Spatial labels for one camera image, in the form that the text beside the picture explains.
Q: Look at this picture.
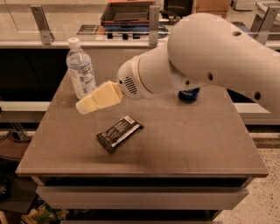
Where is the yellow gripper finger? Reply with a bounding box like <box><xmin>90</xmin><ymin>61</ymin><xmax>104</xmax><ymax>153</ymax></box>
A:
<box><xmin>75</xmin><ymin>81</ymin><xmax>123</xmax><ymax>115</ymax></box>

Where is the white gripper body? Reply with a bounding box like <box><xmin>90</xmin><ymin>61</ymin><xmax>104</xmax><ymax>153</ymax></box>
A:
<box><xmin>116</xmin><ymin>56</ymin><xmax>152</xmax><ymax>101</ymax></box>

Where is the clear plastic water bottle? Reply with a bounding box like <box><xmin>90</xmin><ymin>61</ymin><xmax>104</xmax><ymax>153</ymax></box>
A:
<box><xmin>66</xmin><ymin>38</ymin><xmax>96</xmax><ymax>100</ymax></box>

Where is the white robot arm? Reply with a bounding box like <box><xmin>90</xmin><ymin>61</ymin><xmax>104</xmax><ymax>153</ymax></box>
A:
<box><xmin>76</xmin><ymin>13</ymin><xmax>280</xmax><ymax>116</ymax></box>

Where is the black rxbar chocolate wrapper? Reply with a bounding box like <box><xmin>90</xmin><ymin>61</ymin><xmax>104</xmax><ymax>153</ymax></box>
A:
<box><xmin>96</xmin><ymin>115</ymin><xmax>144</xmax><ymax>153</ymax></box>

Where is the dark tray stack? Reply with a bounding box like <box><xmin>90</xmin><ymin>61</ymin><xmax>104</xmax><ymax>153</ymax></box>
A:
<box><xmin>101</xmin><ymin>0</ymin><xmax>156</xmax><ymax>32</ymax></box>

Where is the blue pepsi can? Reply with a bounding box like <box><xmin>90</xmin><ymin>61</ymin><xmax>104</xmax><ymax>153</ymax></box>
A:
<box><xmin>178</xmin><ymin>87</ymin><xmax>200</xmax><ymax>103</ymax></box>

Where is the cardboard box with label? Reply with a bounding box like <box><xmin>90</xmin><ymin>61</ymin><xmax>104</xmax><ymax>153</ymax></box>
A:
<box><xmin>192</xmin><ymin>0</ymin><xmax>232</xmax><ymax>18</ymax></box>

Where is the grey drawer front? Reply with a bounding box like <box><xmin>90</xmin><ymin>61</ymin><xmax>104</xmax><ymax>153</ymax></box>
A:
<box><xmin>37</xmin><ymin>186</ymin><xmax>249</xmax><ymax>210</ymax></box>

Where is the green snack bag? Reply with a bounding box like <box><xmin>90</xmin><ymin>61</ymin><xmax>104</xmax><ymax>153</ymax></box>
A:
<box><xmin>19</xmin><ymin>203</ymin><xmax>67</xmax><ymax>224</ymax></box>

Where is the middle metal bracket post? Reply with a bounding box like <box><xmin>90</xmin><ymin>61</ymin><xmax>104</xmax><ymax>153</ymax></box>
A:
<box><xmin>149</xmin><ymin>5</ymin><xmax>159</xmax><ymax>46</ymax></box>

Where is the metal bracket post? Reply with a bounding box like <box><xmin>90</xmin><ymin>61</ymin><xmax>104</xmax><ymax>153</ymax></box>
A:
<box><xmin>31</xmin><ymin>5</ymin><xmax>54</xmax><ymax>45</ymax></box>
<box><xmin>255</xmin><ymin>6</ymin><xmax>280</xmax><ymax>45</ymax></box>
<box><xmin>149</xmin><ymin>5</ymin><xmax>159</xmax><ymax>46</ymax></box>

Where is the left metal bracket post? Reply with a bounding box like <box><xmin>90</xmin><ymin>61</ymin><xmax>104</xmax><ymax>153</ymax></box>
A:
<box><xmin>31</xmin><ymin>5</ymin><xmax>54</xmax><ymax>45</ymax></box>

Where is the right metal bracket post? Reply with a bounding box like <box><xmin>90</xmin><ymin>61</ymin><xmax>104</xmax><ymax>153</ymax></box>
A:
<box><xmin>255</xmin><ymin>6</ymin><xmax>280</xmax><ymax>45</ymax></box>

